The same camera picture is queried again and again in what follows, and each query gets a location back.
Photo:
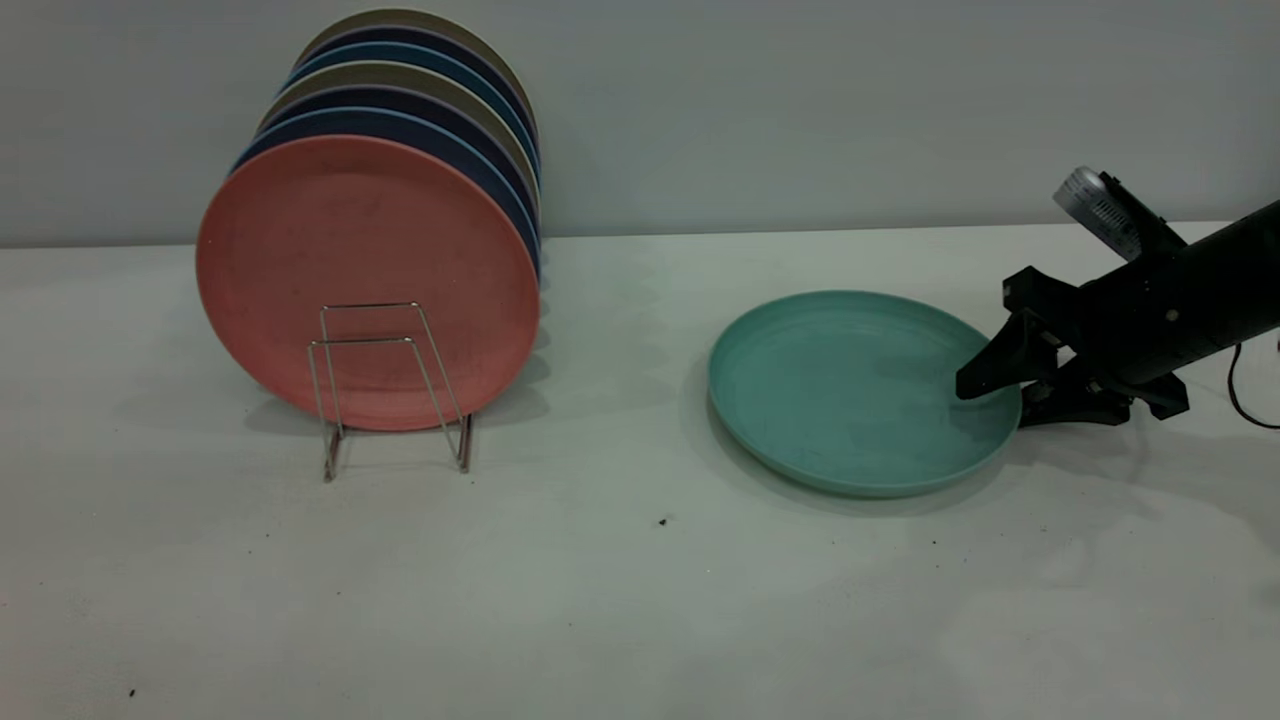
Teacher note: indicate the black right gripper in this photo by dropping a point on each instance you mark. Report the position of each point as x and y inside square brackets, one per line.
[1120, 330]

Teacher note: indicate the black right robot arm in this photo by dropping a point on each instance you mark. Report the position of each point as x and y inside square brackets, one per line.
[1235, 280]

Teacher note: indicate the navy blue round plate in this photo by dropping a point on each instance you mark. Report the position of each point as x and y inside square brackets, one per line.
[400, 122]

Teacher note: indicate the dark purple round plate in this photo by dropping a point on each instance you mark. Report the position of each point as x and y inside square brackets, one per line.
[400, 97]
[420, 35]

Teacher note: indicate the pink round plate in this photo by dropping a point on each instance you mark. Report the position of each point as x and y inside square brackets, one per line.
[350, 230]

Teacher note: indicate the teal blue round plate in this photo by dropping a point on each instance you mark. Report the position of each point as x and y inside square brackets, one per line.
[410, 52]

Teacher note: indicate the olive green round plate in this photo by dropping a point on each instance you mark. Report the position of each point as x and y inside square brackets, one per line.
[390, 74]
[420, 18]

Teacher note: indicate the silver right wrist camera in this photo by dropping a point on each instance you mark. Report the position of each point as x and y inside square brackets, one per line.
[1095, 205]

